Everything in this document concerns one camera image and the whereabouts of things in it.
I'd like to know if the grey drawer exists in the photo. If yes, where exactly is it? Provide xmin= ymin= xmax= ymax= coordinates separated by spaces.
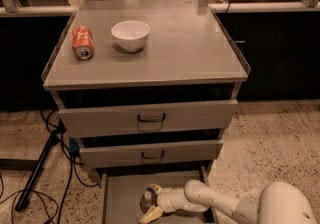
xmin=99 ymin=169 xmax=218 ymax=224
xmin=80 ymin=140 xmax=223 ymax=168
xmin=59 ymin=100 xmax=238 ymax=138

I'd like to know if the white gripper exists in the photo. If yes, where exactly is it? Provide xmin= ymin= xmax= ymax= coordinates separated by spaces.
xmin=139 ymin=183 xmax=186 ymax=224

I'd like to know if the grey bottom drawer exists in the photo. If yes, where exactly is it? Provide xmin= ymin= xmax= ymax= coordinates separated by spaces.
xmin=99 ymin=169 xmax=218 ymax=224

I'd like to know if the black floor cable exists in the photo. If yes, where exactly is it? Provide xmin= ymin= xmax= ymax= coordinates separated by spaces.
xmin=0 ymin=107 xmax=100 ymax=224

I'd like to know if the grey drawer cabinet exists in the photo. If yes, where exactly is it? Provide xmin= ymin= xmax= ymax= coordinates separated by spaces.
xmin=43 ymin=7 xmax=250 ymax=172

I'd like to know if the black middle drawer handle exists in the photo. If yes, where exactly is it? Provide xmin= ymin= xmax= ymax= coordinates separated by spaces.
xmin=141 ymin=150 xmax=164 ymax=160

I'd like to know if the clear plastic water bottle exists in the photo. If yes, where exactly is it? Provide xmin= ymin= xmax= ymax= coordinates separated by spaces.
xmin=140 ymin=190 xmax=156 ymax=213

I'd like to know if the grey middle drawer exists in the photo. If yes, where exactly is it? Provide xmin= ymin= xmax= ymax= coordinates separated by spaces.
xmin=80 ymin=140 xmax=223 ymax=168

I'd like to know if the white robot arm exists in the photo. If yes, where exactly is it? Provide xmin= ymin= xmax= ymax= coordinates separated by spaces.
xmin=139 ymin=180 xmax=317 ymax=224

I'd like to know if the grey top drawer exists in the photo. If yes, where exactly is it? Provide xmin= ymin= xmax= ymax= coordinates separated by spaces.
xmin=59 ymin=100 xmax=238 ymax=138

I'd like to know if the black drawer handle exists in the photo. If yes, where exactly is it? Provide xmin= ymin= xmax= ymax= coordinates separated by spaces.
xmin=137 ymin=113 xmax=166 ymax=123
xmin=141 ymin=150 xmax=164 ymax=160

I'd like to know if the white ceramic bowl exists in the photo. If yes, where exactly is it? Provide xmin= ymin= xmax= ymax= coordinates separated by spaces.
xmin=111 ymin=20 xmax=150 ymax=52

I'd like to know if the orange soda can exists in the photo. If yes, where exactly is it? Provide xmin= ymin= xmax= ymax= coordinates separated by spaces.
xmin=71 ymin=26 xmax=94 ymax=60

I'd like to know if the black top drawer handle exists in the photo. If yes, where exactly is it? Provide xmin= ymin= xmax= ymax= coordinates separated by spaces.
xmin=137 ymin=113 xmax=166 ymax=123

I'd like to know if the black tripod leg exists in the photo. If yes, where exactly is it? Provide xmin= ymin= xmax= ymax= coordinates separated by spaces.
xmin=15 ymin=121 xmax=66 ymax=212

